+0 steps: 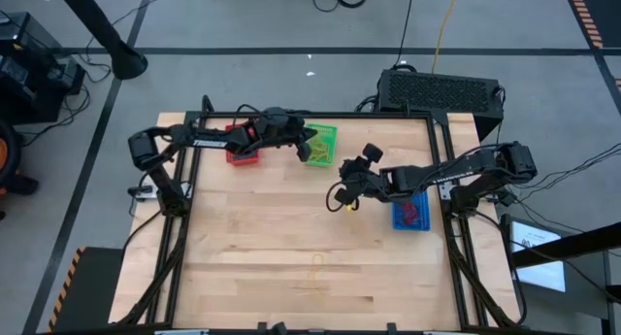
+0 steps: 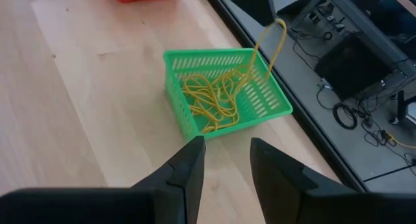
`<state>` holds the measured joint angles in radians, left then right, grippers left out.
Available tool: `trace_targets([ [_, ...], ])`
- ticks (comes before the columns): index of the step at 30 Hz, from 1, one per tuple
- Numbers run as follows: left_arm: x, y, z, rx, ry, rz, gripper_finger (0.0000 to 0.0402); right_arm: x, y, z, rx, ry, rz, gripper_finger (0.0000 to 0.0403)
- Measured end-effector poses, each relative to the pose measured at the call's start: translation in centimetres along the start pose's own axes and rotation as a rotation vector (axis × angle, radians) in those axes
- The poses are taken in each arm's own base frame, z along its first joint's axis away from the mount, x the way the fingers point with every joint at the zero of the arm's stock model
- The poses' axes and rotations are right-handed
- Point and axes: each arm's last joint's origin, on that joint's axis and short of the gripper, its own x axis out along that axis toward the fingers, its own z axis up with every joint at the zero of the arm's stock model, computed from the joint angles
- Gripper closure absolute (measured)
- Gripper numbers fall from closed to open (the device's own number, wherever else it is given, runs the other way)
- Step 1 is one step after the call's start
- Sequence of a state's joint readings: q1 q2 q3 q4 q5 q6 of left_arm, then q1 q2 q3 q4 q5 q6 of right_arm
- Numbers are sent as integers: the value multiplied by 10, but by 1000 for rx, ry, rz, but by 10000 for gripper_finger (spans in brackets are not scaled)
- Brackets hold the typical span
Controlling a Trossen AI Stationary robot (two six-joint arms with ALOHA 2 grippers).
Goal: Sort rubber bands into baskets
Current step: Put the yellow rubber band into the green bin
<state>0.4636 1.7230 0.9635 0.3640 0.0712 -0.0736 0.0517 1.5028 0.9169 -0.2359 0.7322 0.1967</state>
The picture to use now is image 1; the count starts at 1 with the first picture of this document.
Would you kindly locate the black mat hazard stripe edge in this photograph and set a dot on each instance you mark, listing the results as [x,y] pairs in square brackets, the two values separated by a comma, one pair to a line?
[92,286]

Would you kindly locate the black orange hazard floor strip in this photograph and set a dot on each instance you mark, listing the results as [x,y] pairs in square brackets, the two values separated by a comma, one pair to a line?
[601,10]

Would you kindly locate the black equipment cart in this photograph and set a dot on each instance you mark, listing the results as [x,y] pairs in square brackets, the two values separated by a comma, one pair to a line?
[29,82]

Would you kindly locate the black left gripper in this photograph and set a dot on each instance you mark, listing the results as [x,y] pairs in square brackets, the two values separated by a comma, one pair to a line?
[281,135]

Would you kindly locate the blue plastic basket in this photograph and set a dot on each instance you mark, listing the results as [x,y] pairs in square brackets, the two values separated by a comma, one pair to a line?
[424,218]

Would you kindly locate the orange black wheeled device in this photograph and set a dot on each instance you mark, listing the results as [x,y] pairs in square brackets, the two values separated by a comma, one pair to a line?
[19,184]

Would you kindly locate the green plastic basket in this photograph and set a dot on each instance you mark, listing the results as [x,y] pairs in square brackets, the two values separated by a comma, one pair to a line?
[322,128]

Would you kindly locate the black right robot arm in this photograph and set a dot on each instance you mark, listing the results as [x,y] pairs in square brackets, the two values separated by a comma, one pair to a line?
[451,172]

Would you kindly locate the black pole stand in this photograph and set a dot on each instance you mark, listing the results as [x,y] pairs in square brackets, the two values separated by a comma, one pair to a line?
[127,60]

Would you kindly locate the black aluminium table frame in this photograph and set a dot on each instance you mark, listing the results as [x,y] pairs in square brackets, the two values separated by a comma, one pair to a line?
[369,115]

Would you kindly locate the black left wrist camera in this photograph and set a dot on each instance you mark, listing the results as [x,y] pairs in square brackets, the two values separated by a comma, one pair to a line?
[276,115]

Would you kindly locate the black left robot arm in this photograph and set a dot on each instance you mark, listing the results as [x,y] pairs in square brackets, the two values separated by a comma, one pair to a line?
[208,138]

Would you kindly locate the black metal beam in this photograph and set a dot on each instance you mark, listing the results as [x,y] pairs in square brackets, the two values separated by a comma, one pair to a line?
[567,246]

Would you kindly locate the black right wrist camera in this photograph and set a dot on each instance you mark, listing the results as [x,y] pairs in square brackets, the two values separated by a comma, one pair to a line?
[372,153]

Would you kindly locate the black perforated computer case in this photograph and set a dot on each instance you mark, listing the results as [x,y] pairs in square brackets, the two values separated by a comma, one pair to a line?
[436,92]

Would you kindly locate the red plastic basket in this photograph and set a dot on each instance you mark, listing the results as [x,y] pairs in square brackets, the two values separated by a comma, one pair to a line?
[241,162]

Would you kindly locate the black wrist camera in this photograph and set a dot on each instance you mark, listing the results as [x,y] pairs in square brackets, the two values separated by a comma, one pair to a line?
[372,153]
[276,115]

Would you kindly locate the computer monitor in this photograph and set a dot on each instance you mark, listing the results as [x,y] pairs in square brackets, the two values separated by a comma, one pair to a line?
[543,277]

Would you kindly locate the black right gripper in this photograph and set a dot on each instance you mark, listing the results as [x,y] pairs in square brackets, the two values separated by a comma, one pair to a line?
[364,182]

